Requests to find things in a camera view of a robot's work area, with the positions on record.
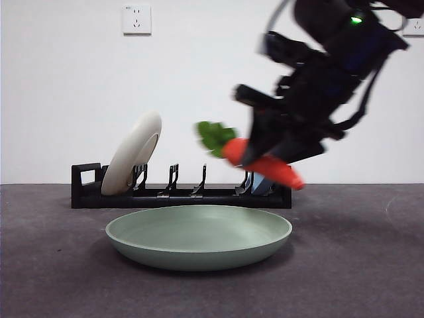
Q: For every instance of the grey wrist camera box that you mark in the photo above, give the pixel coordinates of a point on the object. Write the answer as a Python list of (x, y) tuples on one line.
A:
[(285, 48)]

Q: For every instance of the orange carrot with green leaves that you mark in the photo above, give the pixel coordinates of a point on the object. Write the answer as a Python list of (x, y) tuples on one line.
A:
[(235, 149)]

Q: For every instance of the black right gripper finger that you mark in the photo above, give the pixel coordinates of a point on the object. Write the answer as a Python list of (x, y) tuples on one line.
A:
[(265, 136), (298, 150)]

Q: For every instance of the white wall socket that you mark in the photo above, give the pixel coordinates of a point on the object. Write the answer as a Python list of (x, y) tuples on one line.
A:
[(136, 20), (415, 28)]

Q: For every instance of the blue plate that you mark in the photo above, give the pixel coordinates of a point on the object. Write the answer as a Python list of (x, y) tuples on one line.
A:
[(260, 185)]

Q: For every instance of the black plate rack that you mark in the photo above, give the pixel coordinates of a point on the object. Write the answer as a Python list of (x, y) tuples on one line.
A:
[(215, 202)]

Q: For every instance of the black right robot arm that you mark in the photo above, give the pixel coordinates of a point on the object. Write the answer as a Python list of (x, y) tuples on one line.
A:
[(331, 23)]

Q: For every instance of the green plate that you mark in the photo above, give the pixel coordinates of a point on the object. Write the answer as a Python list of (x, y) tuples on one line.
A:
[(198, 251)]

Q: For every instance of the cream plate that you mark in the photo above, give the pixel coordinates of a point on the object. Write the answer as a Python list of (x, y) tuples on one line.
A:
[(132, 152)]

